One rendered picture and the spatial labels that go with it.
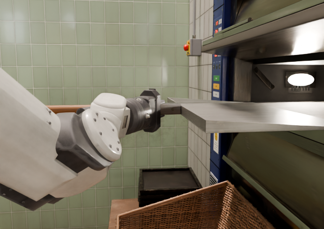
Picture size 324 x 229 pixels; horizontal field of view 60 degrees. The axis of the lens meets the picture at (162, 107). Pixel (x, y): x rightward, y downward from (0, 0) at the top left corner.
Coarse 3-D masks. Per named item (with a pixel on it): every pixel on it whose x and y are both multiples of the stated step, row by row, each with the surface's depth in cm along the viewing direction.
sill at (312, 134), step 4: (292, 132) 77; (296, 132) 75; (300, 132) 74; (304, 132) 72; (308, 132) 70; (312, 132) 69; (316, 132) 67; (320, 132) 66; (304, 136) 72; (308, 136) 70; (312, 136) 69; (316, 136) 67; (320, 136) 66; (316, 140) 67; (320, 140) 66
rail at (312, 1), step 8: (304, 0) 48; (312, 0) 46; (320, 0) 44; (288, 8) 53; (296, 8) 50; (304, 8) 48; (264, 16) 63; (272, 16) 59; (280, 16) 56; (248, 24) 71; (256, 24) 66; (232, 32) 81; (240, 32) 76; (208, 40) 106; (216, 40) 96
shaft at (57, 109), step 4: (52, 108) 79; (56, 108) 79; (60, 108) 80; (64, 108) 80; (68, 108) 80; (72, 108) 80; (76, 108) 80; (56, 112) 79; (60, 112) 80; (64, 112) 80
